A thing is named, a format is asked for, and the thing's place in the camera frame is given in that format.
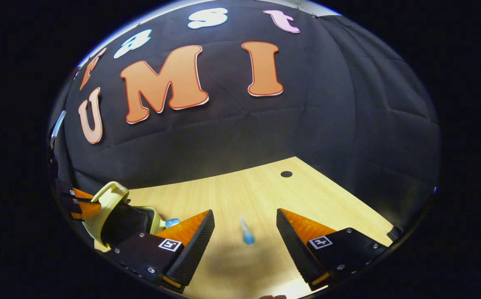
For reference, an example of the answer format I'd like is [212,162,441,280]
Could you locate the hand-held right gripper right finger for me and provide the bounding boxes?
[276,208,390,291]

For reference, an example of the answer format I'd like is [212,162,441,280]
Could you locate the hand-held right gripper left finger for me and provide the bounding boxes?
[108,209,216,294]

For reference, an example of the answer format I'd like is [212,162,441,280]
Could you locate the pale yellow suitcase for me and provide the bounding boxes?
[83,181,167,248]

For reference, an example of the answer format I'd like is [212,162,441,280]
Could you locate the blue white tube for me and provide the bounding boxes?
[240,214,256,245]

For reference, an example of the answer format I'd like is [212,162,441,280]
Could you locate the black backdrop cloth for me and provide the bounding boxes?
[49,0,440,233]

